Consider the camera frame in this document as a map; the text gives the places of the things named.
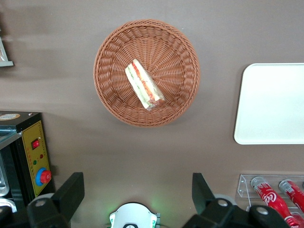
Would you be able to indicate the clear acrylic bottle rack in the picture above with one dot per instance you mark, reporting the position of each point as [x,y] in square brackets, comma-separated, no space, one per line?
[243,187]

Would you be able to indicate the grey metal snack rack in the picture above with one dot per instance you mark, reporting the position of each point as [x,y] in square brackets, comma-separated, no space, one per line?
[4,63]

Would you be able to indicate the cream plastic tray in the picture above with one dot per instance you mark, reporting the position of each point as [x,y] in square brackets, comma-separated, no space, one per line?
[270,104]

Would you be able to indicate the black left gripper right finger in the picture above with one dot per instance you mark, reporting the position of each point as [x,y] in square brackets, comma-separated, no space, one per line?
[204,204]

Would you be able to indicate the triangle sandwich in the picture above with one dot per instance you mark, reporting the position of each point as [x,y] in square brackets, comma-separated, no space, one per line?
[142,83]

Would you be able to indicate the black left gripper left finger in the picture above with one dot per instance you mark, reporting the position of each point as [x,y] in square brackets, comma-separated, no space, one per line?
[69,192]

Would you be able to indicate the red cola bottle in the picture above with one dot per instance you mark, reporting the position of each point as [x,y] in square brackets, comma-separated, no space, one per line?
[273,199]
[293,192]

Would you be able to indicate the round brown wicker basket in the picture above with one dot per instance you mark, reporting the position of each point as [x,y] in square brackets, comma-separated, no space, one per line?
[171,52]

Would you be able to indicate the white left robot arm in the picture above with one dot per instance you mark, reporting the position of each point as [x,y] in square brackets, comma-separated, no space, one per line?
[133,213]

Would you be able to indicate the black food warmer yellow panel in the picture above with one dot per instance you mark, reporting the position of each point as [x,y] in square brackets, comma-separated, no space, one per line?
[35,133]

